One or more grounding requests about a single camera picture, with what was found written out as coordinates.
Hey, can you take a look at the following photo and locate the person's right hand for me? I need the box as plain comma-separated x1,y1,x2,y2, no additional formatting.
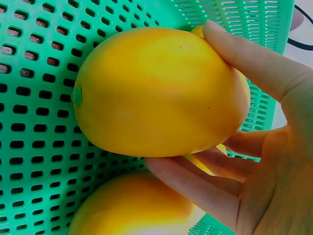
143,20,313,235

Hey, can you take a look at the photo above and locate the yellow mango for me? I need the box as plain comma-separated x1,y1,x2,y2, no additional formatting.
70,26,251,158
67,171,197,235

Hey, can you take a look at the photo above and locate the yellow fruit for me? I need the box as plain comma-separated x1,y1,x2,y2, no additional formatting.
190,25,205,39

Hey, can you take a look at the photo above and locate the green perforated plastic basket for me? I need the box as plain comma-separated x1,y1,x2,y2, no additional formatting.
0,0,297,235

